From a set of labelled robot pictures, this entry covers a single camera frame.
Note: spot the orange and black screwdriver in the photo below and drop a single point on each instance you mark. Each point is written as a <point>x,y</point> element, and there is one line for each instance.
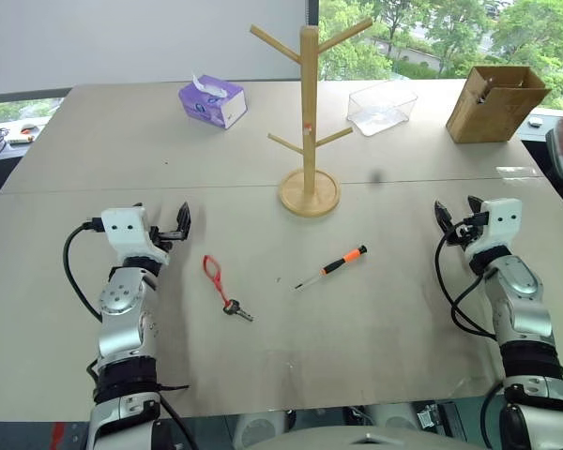
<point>330,268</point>

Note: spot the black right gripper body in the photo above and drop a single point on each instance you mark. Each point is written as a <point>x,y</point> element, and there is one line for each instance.
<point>462,234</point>

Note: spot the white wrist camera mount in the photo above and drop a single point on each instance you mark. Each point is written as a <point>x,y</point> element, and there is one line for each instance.
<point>499,225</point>
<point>126,229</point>

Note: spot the brown cardboard box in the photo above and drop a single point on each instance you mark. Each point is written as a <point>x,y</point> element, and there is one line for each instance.
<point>492,110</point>

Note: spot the purple tissue box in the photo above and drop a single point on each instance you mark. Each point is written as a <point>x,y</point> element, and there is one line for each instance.
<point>211,105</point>

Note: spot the grey robot torso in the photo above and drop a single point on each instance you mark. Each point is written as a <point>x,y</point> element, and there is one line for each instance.
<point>356,438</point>

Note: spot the small dark grey device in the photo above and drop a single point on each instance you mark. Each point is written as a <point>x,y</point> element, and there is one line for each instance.
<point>535,122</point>

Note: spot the dark window frame post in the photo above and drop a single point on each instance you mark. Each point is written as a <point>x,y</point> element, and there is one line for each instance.
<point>312,13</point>

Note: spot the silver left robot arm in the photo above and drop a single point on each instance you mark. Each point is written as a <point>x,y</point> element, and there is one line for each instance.
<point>122,300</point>

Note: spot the orange and white small object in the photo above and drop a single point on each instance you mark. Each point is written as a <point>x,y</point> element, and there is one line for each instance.
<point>21,138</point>

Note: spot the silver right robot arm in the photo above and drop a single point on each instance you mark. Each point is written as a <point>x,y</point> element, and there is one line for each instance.
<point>525,304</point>

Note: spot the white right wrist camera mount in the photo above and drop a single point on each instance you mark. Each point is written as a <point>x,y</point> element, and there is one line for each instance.
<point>499,225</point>

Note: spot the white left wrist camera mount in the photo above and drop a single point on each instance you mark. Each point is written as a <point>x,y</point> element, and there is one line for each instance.
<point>126,229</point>

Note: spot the wooden tree-shaped hanger rack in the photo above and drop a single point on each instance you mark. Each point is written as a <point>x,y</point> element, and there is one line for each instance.
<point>308,140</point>

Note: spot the clear plastic container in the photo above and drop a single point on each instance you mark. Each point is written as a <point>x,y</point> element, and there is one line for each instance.
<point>380,110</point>

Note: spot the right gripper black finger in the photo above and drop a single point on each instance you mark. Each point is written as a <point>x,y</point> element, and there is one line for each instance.
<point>474,206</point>
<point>443,215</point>

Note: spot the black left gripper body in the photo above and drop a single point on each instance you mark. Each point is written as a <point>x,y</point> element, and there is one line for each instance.
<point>162,236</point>

